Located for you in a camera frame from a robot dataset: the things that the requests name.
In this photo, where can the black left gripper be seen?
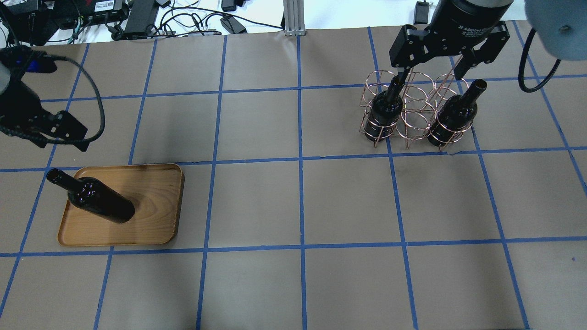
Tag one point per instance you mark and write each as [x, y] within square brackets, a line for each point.
[18, 104]

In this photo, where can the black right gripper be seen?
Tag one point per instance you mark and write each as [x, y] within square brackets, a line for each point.
[463, 19]

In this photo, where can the dark wine bottle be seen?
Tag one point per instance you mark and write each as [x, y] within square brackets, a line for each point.
[384, 112]
[92, 195]
[456, 115]

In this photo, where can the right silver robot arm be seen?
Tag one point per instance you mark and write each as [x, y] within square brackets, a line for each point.
[561, 26]

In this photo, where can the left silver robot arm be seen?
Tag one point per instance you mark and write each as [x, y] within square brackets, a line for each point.
[7, 82]

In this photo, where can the wooden tray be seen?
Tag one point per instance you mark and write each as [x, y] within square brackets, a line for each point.
[156, 191]

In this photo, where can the black power adapter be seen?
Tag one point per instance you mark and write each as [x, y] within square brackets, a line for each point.
[232, 25]

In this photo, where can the copper wire bottle basket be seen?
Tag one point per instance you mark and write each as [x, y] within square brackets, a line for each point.
[423, 97]

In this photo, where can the aluminium frame post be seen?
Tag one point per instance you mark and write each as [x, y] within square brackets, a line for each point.
[294, 18]

